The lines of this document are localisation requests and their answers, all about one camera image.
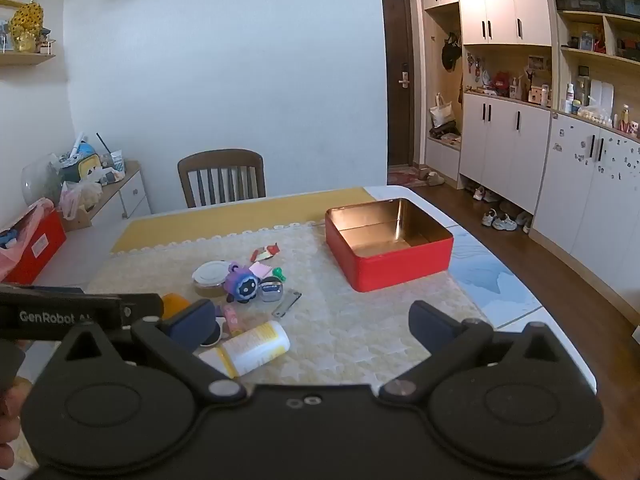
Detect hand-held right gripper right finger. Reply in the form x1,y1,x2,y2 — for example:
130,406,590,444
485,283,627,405
377,301,583,403

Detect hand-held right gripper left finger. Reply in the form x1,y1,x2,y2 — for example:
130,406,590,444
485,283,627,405
50,298,249,403

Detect orange ball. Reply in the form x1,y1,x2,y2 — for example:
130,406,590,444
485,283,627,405
161,293,192,321

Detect pink tube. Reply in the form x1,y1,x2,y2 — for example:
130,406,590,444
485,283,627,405
220,303,242,337

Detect purple plush robot toy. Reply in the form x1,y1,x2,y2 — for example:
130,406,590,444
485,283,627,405
222,261,261,306

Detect red tin box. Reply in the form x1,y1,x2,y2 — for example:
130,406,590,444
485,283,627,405
325,198,455,293

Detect white bottle with yellow print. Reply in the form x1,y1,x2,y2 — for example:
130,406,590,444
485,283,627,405
199,321,291,378

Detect person's left hand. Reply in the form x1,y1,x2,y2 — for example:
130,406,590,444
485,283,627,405
0,379,33,467

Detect glass jar with white lid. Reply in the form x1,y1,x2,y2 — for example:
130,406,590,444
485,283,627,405
192,260,232,297

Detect blue marble pattern mat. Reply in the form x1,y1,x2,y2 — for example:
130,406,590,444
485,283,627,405
447,227,543,331

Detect small round metal tin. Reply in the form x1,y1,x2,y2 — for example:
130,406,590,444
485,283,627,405
259,277,286,303

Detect beige lace table mat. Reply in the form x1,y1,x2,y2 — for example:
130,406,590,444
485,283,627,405
85,220,493,393

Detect grey metal clip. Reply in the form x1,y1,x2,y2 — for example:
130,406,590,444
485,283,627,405
271,291,303,318

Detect red snack packet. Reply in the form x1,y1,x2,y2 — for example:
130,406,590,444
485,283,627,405
250,242,281,263

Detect yellow tablecloth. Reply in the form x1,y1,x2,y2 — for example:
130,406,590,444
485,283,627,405
110,187,373,255

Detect clear plastic bag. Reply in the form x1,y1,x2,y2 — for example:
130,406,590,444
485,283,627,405
59,180,103,221

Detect white sneakers pair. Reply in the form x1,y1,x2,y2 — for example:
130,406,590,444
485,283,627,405
481,208,518,232

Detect white side cabinet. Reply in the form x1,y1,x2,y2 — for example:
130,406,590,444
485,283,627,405
62,160,152,233

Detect yellow and blue plush toy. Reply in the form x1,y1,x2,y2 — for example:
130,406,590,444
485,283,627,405
60,142,102,182

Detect patterned door mat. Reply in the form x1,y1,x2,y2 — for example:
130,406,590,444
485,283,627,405
387,167,428,187

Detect brown wooden chair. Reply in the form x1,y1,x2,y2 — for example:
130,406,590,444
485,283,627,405
177,149,267,209

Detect white shoe bench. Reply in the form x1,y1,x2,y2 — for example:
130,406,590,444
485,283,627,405
425,135,462,188

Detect white cabinet with stickers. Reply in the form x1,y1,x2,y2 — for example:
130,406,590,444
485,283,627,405
530,112,640,326

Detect white lower cabinet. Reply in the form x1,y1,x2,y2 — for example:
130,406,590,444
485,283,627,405
459,91,552,217

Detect white tote bag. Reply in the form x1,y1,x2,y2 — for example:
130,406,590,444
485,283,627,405
430,92,456,129

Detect dark brown door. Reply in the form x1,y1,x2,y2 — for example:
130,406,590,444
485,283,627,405
381,0,417,168

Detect black hanging bag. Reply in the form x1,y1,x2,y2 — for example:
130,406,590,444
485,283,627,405
441,32,462,72

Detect golden ornament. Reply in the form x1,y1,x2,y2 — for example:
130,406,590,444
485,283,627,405
9,2,44,53

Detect wooden open shelf unit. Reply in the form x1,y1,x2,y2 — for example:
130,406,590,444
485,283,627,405
547,0,640,136

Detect wooden wall shelf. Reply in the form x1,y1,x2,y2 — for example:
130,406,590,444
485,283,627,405
0,52,56,67

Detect white upper wall cabinets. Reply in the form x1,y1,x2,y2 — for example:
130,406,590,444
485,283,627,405
419,0,553,46

